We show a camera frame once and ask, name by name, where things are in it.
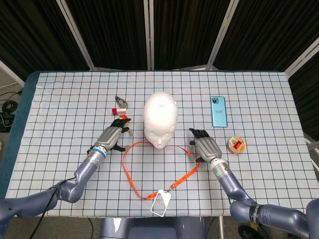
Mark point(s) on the black folding screen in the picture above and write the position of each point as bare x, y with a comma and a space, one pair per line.
112, 30

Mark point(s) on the blue checked tablecloth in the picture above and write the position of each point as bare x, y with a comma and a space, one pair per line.
74, 99

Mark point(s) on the small red cube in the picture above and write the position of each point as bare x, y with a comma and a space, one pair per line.
114, 111

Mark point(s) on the white foam mannequin head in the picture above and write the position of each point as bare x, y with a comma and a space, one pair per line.
160, 117

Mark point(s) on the black floor object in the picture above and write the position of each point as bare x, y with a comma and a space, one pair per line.
245, 232

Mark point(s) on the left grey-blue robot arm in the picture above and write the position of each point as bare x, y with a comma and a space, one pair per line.
84, 169

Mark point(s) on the blue smartphone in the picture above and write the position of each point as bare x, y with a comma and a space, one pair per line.
219, 112

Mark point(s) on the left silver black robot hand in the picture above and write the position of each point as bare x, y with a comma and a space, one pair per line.
109, 137

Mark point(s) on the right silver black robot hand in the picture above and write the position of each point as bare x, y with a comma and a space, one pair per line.
208, 148

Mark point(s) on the white rectangular block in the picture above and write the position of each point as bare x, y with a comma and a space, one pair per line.
121, 110

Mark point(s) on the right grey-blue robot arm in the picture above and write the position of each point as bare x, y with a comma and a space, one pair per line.
229, 179

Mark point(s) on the yellow and red ball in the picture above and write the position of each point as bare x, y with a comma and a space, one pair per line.
122, 116

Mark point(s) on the clear white-framed badge holder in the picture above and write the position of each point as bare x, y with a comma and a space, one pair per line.
163, 192

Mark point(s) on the grey metal stand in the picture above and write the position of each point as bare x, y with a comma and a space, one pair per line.
314, 149

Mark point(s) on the round tin with red label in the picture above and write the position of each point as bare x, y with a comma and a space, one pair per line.
236, 145

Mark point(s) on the grey-blue robot torso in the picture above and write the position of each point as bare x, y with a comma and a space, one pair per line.
149, 229

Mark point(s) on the white metal table leg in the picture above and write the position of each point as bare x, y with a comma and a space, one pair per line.
221, 227

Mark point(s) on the black power adapter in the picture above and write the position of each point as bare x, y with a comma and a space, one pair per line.
5, 122

